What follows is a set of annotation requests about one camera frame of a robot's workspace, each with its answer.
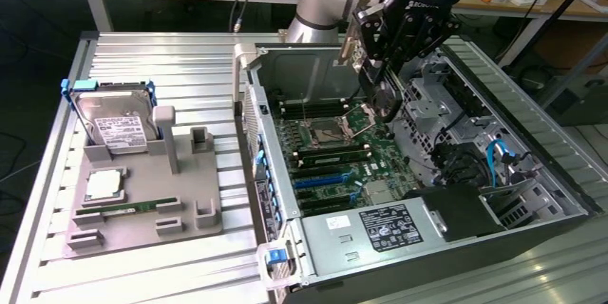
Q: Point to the black open PC case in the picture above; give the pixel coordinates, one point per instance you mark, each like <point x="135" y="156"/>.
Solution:
<point x="475" y="257"/>

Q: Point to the silver chipset heatsink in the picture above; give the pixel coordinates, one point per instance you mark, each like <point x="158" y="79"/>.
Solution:
<point x="381" y="193"/>

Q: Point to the green motherboard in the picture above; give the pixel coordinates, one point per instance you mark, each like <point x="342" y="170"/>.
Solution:
<point x="381" y="165"/>

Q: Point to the CPU socket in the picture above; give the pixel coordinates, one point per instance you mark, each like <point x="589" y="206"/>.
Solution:
<point x="326" y="133"/>

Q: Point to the silver power supply unit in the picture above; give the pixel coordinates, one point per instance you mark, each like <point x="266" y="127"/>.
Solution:
<point x="333" y="243"/>

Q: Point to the black tripod pole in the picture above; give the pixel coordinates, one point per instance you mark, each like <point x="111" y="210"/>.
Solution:
<point x="566" y="1"/>

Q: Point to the black installed RAM stick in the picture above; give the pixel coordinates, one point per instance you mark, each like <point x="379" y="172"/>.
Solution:
<point x="333" y="154"/>

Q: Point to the grey parts rack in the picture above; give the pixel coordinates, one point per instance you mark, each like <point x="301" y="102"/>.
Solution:
<point x="147" y="183"/>

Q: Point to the black plastic shroud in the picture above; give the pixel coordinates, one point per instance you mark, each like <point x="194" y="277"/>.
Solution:
<point x="457" y="211"/>

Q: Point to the blue case latch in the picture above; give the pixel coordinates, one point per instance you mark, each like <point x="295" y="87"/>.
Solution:
<point x="277" y="257"/>

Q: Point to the black expansion slot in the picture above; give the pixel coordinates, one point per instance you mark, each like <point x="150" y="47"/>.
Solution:
<point x="329" y="202"/>

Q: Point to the green RAM stick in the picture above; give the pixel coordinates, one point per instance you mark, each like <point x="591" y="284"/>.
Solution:
<point x="129" y="208"/>

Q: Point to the metal socket cover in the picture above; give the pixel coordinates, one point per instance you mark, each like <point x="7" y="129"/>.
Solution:
<point x="359" y="120"/>

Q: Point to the silver disk bay cage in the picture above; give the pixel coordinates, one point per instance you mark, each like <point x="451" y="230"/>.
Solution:
<point x="430" y="108"/>

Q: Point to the silver hard disk drive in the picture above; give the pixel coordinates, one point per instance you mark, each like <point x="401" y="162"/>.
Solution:
<point x="117" y="122"/>

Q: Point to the black RAM slot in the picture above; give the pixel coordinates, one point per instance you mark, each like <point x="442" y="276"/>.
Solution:
<point x="314" y="104"/>
<point x="317" y="113"/>

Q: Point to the silver CPU chip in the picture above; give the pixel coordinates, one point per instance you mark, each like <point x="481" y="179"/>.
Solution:
<point x="103" y="186"/>

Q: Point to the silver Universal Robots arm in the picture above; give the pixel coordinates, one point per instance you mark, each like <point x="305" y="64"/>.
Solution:
<point x="323" y="5"/>

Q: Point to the blue disk caddy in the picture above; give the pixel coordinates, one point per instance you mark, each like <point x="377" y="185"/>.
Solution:
<point x="86" y="87"/>

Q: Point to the cluttered wooden desk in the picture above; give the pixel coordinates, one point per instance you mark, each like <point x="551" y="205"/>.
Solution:
<point x="513" y="5"/>

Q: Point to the thin locking lever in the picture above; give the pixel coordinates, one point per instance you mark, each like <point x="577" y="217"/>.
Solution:
<point x="305" y="108"/>

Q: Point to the black graphics card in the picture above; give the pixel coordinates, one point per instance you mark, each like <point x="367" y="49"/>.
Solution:
<point x="387" y="101"/>

